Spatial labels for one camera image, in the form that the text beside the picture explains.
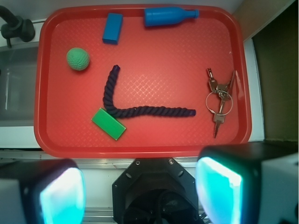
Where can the bunch of metal keys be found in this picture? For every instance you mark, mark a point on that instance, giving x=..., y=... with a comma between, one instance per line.
x=224, y=93

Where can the red plastic tray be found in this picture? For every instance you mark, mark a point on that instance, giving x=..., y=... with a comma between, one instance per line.
x=160, y=66

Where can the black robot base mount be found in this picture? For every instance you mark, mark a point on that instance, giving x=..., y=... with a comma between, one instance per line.
x=155, y=191

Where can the blue plastic bottle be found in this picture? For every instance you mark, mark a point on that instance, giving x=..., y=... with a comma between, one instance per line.
x=161, y=16

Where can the green knitted ball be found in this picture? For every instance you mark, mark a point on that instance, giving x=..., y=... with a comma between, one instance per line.
x=78, y=59

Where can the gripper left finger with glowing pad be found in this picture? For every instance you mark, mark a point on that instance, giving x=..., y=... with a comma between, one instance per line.
x=42, y=192

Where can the blue rectangular block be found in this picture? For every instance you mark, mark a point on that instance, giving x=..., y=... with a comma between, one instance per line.
x=112, y=29

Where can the steel sink basin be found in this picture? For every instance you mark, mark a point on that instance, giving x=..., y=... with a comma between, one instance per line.
x=17, y=85

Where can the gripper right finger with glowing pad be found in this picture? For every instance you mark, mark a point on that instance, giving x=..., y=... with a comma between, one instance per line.
x=252, y=183

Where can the green rectangular block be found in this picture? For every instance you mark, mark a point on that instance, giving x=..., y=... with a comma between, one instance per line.
x=108, y=124

